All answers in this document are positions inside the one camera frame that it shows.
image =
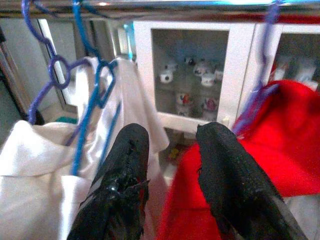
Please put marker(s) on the white shirt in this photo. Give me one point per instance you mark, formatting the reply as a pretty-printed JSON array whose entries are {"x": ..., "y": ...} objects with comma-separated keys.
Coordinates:
[
  {"x": 30, "y": 162},
  {"x": 140, "y": 105}
]

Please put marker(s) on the blue plastic clothes hanger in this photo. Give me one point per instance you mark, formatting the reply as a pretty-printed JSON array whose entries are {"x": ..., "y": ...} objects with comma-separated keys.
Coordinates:
[{"x": 82, "y": 140}]

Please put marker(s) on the teal floor mat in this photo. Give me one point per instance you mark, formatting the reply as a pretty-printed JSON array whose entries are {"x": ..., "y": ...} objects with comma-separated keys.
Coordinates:
[{"x": 66, "y": 120}]

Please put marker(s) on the red jersey shirt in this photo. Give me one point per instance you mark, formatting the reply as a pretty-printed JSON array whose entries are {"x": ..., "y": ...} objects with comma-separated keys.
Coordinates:
[{"x": 287, "y": 140}]

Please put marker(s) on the white printed cup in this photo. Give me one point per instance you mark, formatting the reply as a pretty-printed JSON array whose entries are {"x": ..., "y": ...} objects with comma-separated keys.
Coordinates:
[
  {"x": 183, "y": 100},
  {"x": 210, "y": 105}
]

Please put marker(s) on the white framed glass door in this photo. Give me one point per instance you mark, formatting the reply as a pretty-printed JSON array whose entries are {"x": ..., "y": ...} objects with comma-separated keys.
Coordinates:
[{"x": 68, "y": 100}]

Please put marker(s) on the metal clothes rack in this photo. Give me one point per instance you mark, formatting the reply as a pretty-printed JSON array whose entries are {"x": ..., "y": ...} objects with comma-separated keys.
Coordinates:
[{"x": 175, "y": 15}]

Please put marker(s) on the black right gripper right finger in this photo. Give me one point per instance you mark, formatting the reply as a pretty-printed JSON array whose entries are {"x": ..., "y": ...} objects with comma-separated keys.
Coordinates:
[{"x": 232, "y": 180}]

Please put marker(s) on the purple plastic clothes hanger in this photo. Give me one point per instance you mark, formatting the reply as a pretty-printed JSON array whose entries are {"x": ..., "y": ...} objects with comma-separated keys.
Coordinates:
[
  {"x": 50, "y": 72},
  {"x": 272, "y": 15}
]

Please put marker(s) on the white glass-door cabinet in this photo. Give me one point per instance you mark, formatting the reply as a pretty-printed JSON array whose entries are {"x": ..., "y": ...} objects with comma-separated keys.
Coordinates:
[{"x": 240, "y": 50}]

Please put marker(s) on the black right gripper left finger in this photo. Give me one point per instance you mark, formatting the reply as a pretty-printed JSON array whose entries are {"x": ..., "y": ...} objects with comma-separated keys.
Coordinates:
[{"x": 117, "y": 180}]

